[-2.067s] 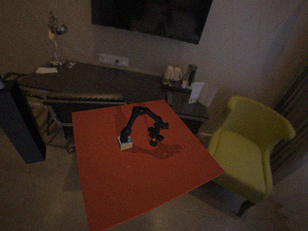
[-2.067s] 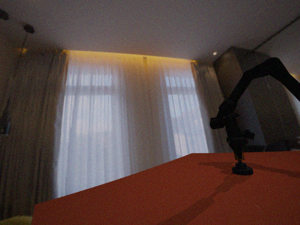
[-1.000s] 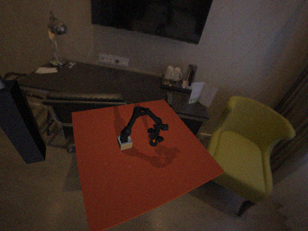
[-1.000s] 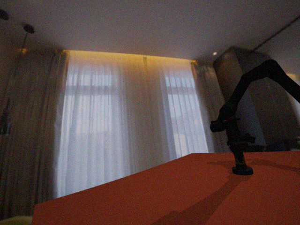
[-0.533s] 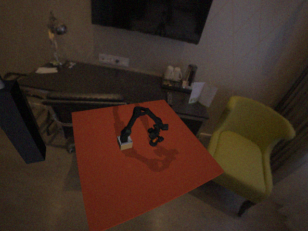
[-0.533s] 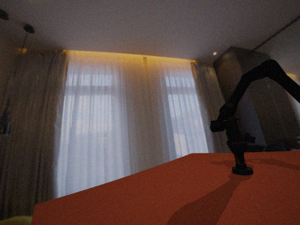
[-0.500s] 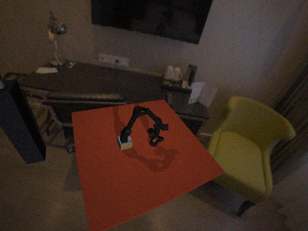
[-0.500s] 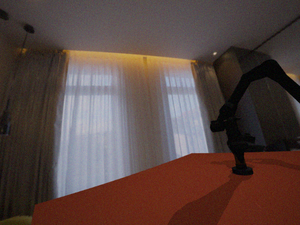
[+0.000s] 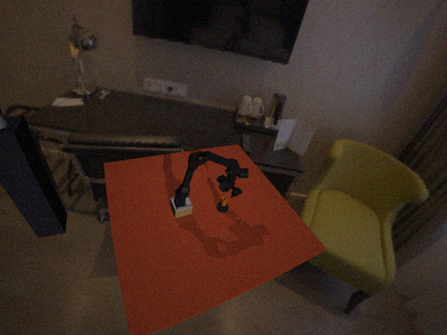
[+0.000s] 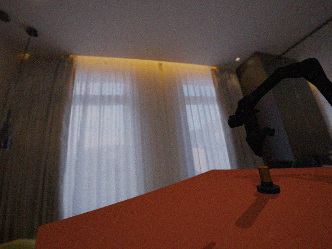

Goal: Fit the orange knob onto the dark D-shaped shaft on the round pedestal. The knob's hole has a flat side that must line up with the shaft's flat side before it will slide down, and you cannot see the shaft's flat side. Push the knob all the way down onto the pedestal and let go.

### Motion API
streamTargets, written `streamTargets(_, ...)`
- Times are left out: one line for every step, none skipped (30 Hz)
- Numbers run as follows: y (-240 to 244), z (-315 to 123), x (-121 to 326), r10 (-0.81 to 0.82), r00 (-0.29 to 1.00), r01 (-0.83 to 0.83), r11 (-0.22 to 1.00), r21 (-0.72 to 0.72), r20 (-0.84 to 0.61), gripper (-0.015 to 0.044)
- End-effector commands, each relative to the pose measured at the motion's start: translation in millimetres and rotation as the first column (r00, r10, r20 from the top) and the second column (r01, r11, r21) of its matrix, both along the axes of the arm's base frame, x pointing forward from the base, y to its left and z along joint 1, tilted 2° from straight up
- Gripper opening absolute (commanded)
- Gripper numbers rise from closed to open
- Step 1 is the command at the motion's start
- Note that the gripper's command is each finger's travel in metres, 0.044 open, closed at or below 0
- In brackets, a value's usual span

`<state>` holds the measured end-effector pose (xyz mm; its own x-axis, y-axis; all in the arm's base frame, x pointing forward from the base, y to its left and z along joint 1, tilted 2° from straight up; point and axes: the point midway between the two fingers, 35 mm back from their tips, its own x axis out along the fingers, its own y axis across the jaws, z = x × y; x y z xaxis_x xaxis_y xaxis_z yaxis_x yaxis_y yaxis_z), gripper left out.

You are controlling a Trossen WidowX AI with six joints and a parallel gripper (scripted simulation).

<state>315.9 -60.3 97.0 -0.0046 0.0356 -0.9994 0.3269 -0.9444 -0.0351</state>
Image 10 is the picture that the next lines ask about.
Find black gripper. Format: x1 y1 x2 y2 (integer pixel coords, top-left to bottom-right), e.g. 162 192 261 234
245 122 267 157

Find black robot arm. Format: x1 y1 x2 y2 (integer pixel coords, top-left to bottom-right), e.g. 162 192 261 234
228 58 332 128

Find orange knob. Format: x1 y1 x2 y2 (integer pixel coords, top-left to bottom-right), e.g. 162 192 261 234
258 166 272 182

